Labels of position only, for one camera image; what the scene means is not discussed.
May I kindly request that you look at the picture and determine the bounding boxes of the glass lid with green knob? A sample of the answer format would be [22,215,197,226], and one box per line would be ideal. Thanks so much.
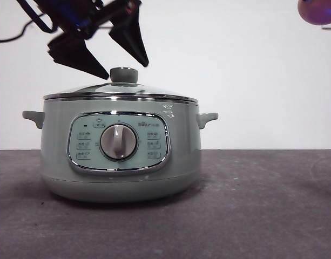
[43,67,199,103]

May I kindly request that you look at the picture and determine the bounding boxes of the brown egg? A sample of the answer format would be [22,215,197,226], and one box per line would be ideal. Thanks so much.
[297,0,331,26]

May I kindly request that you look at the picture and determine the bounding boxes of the pale green electric cooking pot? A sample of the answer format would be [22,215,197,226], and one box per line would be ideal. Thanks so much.
[22,97,219,203]

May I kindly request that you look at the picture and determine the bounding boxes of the black looped cable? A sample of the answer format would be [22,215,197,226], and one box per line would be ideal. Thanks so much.
[16,0,55,33]

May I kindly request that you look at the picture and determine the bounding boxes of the thin black cable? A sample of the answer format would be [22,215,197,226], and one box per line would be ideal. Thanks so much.
[0,12,47,43]

